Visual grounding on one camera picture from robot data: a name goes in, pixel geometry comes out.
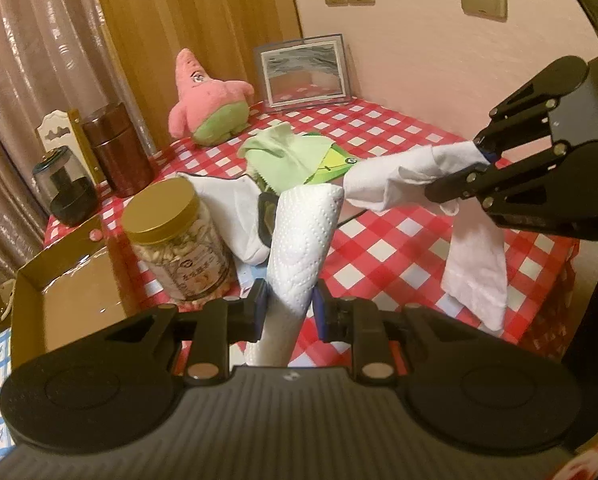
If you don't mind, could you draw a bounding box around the shiny beige curtain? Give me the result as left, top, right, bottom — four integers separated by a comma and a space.
0, 0, 144, 321

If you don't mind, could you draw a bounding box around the white sock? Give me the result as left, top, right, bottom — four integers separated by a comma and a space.
176, 172, 272, 266

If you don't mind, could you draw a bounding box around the red checkered tablecloth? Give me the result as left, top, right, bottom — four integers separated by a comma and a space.
44, 97, 580, 376

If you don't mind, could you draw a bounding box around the glass jar with dark base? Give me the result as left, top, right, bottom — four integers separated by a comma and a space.
32, 146, 100, 227

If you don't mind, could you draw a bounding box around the light green cloth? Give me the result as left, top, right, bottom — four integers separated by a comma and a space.
238, 125, 340, 193

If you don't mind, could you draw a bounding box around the cashew jar with gold lid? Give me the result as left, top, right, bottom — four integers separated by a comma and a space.
122, 178, 234, 306

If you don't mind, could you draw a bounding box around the silver picture frame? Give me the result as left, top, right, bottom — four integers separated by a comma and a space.
253, 34, 352, 113

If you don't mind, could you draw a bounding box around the brown cardboard box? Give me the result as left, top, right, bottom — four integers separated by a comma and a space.
10, 216, 144, 378

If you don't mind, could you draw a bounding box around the white paper towel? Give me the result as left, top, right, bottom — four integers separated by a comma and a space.
244, 185, 344, 366

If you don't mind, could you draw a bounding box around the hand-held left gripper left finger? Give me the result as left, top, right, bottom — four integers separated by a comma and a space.
96, 279, 270, 387

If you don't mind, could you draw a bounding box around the blue face mask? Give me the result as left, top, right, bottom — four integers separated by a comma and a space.
238, 265, 266, 293

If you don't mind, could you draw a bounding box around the green tissue pack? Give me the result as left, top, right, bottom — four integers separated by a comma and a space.
299, 131, 360, 187

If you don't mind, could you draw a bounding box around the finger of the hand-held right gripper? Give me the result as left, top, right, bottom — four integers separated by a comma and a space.
473, 56, 590, 163
425, 140, 580, 231

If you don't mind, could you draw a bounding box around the brown wooden canister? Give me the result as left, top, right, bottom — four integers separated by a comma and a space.
81, 101, 156, 198

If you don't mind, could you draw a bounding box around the white cloth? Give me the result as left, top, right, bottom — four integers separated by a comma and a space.
343, 141, 508, 332

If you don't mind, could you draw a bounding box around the pink starfish plush toy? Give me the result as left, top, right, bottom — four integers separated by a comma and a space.
168, 48, 256, 147

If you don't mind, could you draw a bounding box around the white wooden holder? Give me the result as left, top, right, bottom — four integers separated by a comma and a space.
36, 109, 104, 186

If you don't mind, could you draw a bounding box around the wooden door panel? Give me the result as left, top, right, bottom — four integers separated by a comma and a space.
91, 0, 302, 156

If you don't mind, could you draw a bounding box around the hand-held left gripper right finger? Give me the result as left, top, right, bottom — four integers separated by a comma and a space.
313, 282, 484, 386

